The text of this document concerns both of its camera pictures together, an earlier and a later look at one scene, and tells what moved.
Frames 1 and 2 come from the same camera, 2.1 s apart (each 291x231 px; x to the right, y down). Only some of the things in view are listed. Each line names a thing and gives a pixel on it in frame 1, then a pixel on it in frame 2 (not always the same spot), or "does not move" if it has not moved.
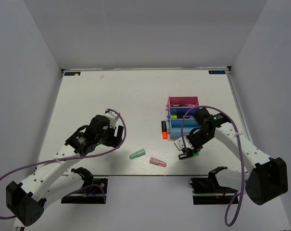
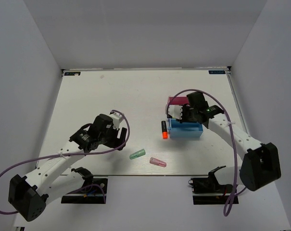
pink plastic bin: [183, 101] does not move
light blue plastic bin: [175, 127] does not move
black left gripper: [114, 141] does not move
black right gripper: [196, 149] to [183, 120]
